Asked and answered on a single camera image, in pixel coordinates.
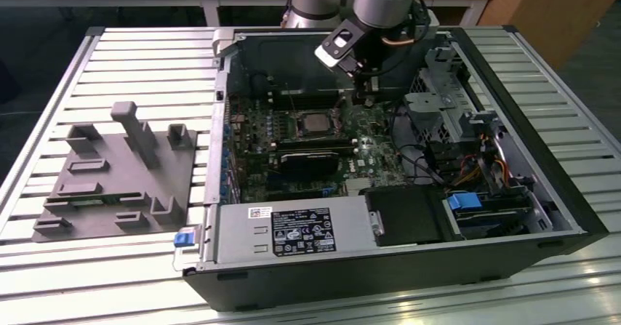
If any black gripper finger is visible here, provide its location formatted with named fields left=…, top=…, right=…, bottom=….
left=355, top=72, right=384, bottom=107

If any silver CPU plate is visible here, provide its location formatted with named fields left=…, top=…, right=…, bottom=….
left=300, top=115, right=336, bottom=135

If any black RAM slot bank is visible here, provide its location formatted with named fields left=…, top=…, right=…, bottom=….
left=276, top=138, right=353, bottom=156
left=268, top=87, right=343, bottom=111

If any metal drive cage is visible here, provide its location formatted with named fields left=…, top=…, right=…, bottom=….
left=400, top=47, right=498, bottom=145

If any green motherboard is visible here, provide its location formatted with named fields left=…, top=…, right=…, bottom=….
left=225, top=92, right=413, bottom=204

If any black graphics card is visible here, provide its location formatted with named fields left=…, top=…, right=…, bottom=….
left=279, top=151, right=341, bottom=179

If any small silver heatsink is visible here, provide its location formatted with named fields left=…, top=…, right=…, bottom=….
left=344, top=177, right=371, bottom=196

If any black optical drive bay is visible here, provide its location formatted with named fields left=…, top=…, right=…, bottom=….
left=361, top=185, right=464, bottom=248

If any blue disk carrier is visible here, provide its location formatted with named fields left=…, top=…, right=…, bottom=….
left=447, top=191, right=482, bottom=214

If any wooden cabinet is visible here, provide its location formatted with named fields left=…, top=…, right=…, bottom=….
left=476, top=0, right=621, bottom=70

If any black hard disk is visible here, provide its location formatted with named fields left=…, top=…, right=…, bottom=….
left=452, top=193, right=534, bottom=237

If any silver power supply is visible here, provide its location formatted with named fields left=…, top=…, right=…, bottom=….
left=212, top=195, right=380, bottom=265

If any black PC case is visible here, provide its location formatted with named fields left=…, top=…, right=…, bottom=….
left=181, top=25, right=610, bottom=313

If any blue case latch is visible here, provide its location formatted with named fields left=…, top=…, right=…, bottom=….
left=172, top=231, right=196, bottom=249

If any grey parts rack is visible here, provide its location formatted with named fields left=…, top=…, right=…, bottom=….
left=29, top=100, right=200, bottom=244

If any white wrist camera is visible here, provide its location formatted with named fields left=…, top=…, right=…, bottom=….
left=313, top=26, right=364, bottom=75

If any yellow red wire bundle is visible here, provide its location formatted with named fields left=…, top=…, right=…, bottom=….
left=455, top=153, right=512, bottom=191

